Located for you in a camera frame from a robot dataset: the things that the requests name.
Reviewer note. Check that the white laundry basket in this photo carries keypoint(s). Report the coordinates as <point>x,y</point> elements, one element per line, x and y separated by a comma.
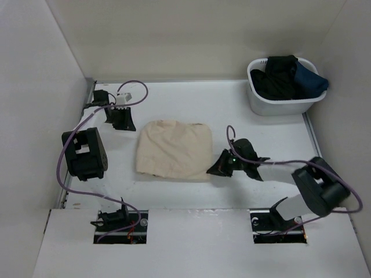
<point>264,107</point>

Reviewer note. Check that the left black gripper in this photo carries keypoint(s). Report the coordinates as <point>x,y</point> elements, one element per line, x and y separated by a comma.
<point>128,124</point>

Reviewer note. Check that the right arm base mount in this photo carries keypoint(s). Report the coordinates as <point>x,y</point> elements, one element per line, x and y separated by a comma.
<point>267,231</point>

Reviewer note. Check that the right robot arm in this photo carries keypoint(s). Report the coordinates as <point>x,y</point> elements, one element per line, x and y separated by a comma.
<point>319,192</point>

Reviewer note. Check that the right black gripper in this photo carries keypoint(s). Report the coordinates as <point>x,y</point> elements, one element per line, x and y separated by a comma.
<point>219,168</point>

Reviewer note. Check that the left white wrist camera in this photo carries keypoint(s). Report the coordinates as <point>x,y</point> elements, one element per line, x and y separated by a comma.
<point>123,98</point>

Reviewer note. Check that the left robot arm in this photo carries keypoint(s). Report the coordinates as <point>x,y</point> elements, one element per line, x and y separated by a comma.
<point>86,159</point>

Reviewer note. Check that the black trousers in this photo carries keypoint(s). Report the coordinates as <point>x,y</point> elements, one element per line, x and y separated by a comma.
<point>276,82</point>

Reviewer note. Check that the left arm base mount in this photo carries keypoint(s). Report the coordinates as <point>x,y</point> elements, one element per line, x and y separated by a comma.
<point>136,228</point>

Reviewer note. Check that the beige trousers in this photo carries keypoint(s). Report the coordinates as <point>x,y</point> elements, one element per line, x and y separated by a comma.
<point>175,150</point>

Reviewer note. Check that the navy blue trousers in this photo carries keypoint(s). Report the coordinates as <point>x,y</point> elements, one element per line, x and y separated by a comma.
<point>308,83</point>

